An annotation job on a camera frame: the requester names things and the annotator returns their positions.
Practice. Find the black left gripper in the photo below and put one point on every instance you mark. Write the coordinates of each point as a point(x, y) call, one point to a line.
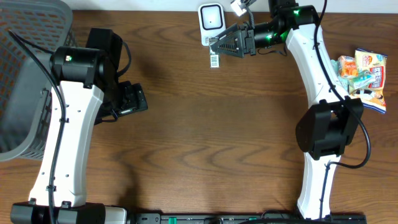
point(133, 104)

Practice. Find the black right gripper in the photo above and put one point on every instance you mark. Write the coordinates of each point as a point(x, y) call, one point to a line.
point(242, 39)

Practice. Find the dark green round-label box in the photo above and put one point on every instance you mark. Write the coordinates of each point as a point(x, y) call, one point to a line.
point(214, 57)

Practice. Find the orange tissue pack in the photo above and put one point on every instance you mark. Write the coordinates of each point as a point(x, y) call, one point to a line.
point(347, 67)

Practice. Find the mint green wipes pack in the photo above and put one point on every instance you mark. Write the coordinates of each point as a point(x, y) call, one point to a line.
point(343, 82)

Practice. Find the teal tissue pack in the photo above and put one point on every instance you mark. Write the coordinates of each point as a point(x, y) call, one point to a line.
point(363, 79)

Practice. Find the yellow snack chip bag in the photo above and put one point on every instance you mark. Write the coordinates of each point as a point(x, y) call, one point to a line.
point(371, 95)

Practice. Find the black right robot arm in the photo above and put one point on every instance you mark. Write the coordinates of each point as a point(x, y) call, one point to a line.
point(332, 117)

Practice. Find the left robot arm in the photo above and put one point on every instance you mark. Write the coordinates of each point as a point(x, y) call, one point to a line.
point(86, 91)

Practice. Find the white barcode scanner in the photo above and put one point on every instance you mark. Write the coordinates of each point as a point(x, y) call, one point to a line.
point(212, 22)

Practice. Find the grey plastic mesh basket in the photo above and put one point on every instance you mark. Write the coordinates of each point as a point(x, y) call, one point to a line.
point(26, 99)

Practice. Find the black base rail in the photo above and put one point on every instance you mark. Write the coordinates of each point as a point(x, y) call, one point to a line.
point(268, 217)

